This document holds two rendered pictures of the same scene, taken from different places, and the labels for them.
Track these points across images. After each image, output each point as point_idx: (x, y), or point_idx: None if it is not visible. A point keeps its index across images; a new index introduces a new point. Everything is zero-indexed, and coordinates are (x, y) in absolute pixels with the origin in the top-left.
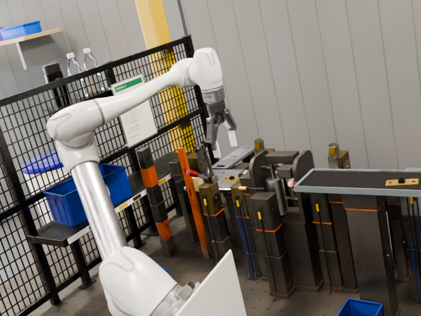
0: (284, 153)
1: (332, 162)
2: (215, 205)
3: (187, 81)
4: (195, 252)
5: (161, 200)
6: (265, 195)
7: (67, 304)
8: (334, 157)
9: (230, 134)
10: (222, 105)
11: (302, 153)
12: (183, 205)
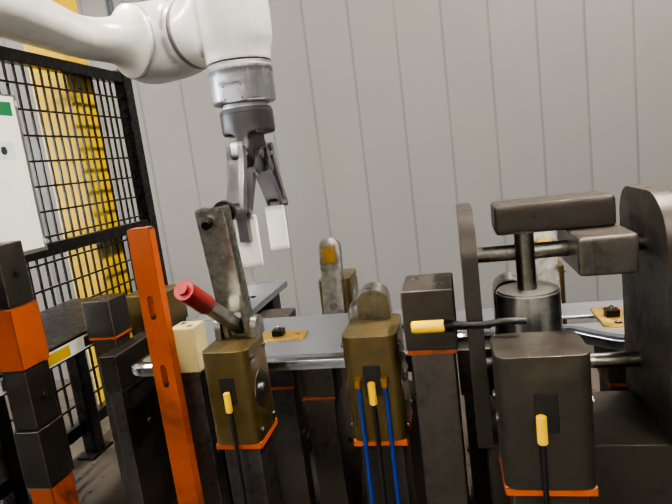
0: (565, 197)
1: (545, 276)
2: (260, 411)
3: (162, 50)
4: None
5: (54, 415)
6: (548, 342)
7: None
8: (550, 263)
9: (273, 215)
10: (270, 116)
11: (648, 187)
12: (123, 426)
